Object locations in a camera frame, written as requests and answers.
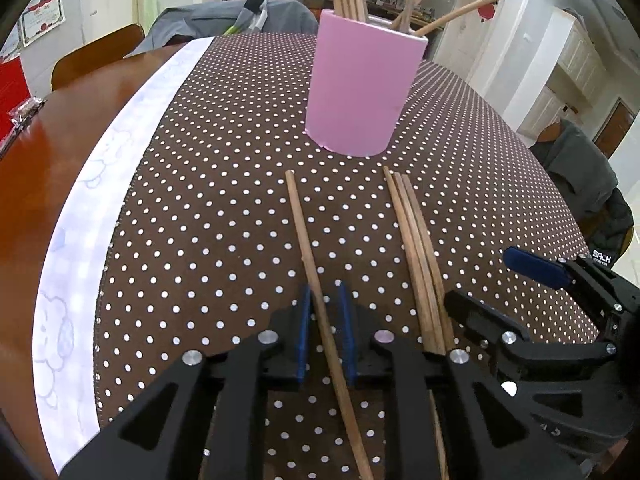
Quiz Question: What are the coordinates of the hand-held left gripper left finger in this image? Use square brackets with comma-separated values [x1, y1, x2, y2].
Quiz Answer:
[59, 284, 315, 480]

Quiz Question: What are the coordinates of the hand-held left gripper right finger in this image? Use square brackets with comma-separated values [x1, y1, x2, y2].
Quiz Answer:
[336, 282, 587, 480]

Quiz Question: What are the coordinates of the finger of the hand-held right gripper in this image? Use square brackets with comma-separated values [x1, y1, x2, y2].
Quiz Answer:
[444, 290, 619, 384]
[503, 246, 627, 314]

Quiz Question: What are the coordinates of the pink cup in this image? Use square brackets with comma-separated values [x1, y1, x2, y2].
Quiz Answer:
[304, 8, 430, 158]

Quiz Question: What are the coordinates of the black puffer jacket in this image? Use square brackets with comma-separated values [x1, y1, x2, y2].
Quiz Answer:
[580, 187, 635, 261]

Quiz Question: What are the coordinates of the dark grey jacket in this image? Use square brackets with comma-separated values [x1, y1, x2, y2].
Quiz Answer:
[537, 119, 621, 221]

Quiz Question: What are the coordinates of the wooden chair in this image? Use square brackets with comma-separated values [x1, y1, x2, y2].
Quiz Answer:
[51, 24, 146, 92]
[529, 124, 576, 161]

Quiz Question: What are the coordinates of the brown door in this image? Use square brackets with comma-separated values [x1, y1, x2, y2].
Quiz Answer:
[592, 100, 636, 158]

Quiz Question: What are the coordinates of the brown polka-dot tablecloth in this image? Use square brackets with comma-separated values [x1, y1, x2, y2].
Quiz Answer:
[92, 32, 601, 480]

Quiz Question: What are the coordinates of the white cabinet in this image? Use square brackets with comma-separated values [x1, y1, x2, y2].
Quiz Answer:
[520, 7, 608, 136]

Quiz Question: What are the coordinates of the white patterned cloth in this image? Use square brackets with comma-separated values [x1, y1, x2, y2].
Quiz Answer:
[37, 37, 216, 466]

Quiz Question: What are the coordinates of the white door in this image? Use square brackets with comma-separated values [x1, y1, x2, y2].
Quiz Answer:
[435, 0, 506, 81]

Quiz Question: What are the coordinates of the dark wooden sideboard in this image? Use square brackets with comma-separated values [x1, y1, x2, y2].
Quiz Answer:
[305, 0, 446, 41]

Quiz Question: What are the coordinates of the clear plastic object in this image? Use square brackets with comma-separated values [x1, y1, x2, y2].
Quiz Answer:
[10, 100, 47, 136]

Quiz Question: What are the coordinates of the red board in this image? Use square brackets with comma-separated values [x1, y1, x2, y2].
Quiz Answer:
[0, 60, 31, 151]

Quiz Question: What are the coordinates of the framed certificate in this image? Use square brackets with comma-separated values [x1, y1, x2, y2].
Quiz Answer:
[19, 0, 67, 48]

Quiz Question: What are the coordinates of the white and green handle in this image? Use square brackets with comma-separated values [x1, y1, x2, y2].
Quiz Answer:
[220, 0, 271, 37]

